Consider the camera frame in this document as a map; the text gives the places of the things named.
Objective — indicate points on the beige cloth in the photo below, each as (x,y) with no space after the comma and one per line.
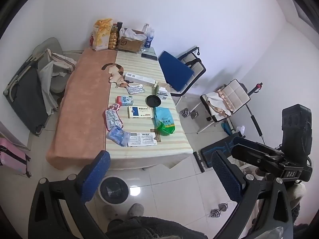
(216,104)

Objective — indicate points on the grey fuzzy slipper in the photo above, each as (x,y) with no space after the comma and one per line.
(135,211)

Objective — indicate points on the white blue medicine box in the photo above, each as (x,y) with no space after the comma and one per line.
(140,112)

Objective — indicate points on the brown cardboard piece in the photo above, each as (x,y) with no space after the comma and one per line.
(158,135)

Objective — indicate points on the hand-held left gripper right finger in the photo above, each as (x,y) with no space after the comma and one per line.
(226,176)

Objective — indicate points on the clear empty bottle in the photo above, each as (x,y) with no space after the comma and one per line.
(146,29)

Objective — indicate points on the blue label water bottle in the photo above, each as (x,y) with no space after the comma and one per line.
(149,39)

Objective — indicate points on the white table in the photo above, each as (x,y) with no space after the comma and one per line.
(139,64)

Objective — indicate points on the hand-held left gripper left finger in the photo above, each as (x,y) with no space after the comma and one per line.
(96,174)

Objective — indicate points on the blue seat cushion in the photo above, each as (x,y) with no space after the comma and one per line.
(174,69)

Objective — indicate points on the green rice bag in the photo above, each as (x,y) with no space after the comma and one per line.
(164,122)

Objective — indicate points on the person's right forearm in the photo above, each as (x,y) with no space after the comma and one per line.
(296,194)

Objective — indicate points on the chrome dumbbell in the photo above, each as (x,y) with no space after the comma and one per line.
(189,113)
(219,210)

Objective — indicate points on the small red pouch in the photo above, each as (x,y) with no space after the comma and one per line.
(91,40)

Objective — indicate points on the peach blanket with cat print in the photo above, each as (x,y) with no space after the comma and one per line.
(82,104)

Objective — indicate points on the clear printed plastic packet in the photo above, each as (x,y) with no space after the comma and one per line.
(112,119)

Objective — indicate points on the blue plastic bag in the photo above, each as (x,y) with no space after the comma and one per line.
(118,135)

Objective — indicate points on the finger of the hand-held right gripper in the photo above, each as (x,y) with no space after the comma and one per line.
(251,160)
(254,147)

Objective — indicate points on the white plastic bag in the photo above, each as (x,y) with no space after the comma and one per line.
(130,33)

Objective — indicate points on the black frame chair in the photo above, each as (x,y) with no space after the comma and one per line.
(198,66)

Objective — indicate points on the black pole with red knob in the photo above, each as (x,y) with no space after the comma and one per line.
(256,124)

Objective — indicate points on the black phone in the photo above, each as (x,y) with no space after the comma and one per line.
(149,56)

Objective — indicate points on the yellow snack bag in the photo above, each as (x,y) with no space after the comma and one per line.
(102,34)

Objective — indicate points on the small carton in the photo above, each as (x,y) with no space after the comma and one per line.
(163,86)

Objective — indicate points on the white bin with black bag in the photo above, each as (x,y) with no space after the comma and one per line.
(114,189)

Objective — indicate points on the black cup lid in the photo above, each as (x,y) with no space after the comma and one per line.
(153,100)

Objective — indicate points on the brown cardboard box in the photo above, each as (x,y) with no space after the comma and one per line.
(129,45)

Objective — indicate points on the dark grey suitcase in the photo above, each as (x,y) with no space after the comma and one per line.
(27,94)

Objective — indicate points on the person's dark clothing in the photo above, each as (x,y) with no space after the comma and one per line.
(154,229)

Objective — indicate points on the long white box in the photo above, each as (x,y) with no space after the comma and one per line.
(139,79)

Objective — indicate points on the red white packet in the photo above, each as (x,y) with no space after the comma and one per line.
(114,107)

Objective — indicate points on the small white box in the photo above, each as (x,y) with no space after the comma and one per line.
(163,96)

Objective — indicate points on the yellow oil bottle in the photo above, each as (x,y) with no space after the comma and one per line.
(113,38)

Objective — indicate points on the white padded chair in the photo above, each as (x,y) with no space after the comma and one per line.
(235,94)

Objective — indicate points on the pink suitcase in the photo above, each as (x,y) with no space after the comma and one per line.
(11,156)

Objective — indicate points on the teal slipper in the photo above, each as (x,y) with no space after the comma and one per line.
(226,127)

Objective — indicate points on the dark bottle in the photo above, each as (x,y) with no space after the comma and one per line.
(119,27)

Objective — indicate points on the silver blister pack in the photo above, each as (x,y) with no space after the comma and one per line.
(135,89)

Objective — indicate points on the blue milk carton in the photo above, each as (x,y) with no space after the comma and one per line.
(124,100)

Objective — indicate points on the white garment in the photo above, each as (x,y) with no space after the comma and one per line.
(49,74)

